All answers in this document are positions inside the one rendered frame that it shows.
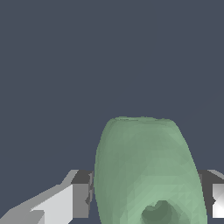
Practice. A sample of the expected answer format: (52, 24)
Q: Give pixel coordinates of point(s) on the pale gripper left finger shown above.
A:
(58, 201)

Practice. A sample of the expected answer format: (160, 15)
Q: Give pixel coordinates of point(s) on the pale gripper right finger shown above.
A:
(216, 198)

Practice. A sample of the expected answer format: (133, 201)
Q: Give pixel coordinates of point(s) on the green rounded pear-shaped object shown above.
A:
(145, 169)

